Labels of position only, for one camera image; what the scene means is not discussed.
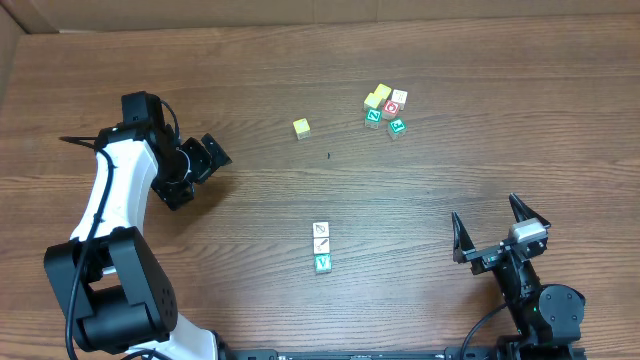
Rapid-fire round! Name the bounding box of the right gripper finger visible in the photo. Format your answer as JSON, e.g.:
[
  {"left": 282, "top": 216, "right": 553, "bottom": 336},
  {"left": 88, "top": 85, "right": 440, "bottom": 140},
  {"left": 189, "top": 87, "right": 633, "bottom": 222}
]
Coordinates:
[
  {"left": 451, "top": 212, "right": 476, "bottom": 263},
  {"left": 509, "top": 193, "right": 538, "bottom": 223}
]

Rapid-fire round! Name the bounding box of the white leaf block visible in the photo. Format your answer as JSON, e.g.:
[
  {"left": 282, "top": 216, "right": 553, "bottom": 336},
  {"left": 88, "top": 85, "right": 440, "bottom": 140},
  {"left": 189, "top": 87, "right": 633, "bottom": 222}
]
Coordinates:
[{"left": 312, "top": 222, "right": 330, "bottom": 238}]

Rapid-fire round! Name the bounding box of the green block letter V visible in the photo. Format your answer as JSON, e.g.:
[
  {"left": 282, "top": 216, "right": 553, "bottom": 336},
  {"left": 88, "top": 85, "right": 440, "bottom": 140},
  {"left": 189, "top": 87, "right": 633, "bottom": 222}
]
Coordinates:
[{"left": 314, "top": 254, "right": 332, "bottom": 274}]

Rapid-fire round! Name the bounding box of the white block dark drawing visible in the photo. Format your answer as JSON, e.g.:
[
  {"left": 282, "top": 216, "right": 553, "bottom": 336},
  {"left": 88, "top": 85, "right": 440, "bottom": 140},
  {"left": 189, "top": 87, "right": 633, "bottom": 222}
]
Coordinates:
[{"left": 313, "top": 238, "right": 330, "bottom": 255}]

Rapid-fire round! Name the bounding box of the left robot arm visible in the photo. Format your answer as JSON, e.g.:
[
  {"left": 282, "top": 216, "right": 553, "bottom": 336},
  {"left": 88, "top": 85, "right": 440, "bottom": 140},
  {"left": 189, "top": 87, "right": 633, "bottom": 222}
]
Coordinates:
[{"left": 44, "top": 91, "right": 235, "bottom": 359}]

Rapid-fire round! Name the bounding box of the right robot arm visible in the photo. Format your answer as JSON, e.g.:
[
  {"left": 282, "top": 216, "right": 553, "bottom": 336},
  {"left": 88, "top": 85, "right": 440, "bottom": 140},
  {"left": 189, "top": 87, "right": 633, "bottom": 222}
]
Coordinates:
[{"left": 451, "top": 193, "right": 586, "bottom": 359}]

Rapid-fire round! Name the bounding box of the lone yellow block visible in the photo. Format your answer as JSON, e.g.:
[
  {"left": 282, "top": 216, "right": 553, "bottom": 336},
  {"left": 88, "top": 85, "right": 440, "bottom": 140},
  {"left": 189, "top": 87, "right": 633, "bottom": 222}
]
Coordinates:
[{"left": 293, "top": 118, "right": 311, "bottom": 140}]

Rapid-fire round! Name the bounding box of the green block right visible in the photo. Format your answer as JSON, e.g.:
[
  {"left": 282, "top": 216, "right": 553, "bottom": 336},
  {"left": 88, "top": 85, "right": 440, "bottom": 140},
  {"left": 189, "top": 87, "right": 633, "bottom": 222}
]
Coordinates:
[{"left": 387, "top": 118, "right": 407, "bottom": 140}]

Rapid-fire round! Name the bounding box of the red block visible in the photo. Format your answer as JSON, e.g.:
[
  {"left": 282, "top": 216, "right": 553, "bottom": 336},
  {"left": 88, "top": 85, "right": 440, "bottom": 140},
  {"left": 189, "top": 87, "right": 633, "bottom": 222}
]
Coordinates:
[{"left": 381, "top": 100, "right": 400, "bottom": 120}]

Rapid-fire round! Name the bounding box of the green block letter Z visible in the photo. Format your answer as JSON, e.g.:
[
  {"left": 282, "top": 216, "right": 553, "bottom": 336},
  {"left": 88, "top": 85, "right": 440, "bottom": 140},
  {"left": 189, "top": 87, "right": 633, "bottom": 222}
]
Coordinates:
[{"left": 364, "top": 109, "right": 381, "bottom": 129}]

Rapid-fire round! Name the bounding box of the white block top right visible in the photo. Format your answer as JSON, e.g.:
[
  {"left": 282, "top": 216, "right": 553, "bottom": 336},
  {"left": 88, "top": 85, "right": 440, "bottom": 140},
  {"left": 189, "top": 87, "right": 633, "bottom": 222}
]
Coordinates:
[{"left": 391, "top": 89, "right": 408, "bottom": 110}]

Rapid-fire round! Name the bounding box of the yellow block lower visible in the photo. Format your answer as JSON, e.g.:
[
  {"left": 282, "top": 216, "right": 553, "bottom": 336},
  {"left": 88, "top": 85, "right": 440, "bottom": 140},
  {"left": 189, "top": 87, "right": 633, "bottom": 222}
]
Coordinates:
[{"left": 363, "top": 93, "right": 383, "bottom": 111}]

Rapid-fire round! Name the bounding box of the yellow block upper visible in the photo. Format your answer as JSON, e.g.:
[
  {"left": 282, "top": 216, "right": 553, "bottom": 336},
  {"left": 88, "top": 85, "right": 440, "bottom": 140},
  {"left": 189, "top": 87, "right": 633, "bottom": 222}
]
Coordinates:
[{"left": 374, "top": 83, "right": 392, "bottom": 101}]

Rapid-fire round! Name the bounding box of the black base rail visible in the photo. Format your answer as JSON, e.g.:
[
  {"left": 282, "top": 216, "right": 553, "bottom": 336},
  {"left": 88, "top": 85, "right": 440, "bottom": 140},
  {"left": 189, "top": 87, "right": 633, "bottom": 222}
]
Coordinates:
[{"left": 214, "top": 344, "right": 589, "bottom": 360}]

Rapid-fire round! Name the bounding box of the cardboard box wall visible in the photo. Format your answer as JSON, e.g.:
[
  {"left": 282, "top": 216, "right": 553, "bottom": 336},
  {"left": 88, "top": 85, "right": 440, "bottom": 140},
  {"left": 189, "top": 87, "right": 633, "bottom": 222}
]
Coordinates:
[{"left": 4, "top": 1, "right": 639, "bottom": 100}]

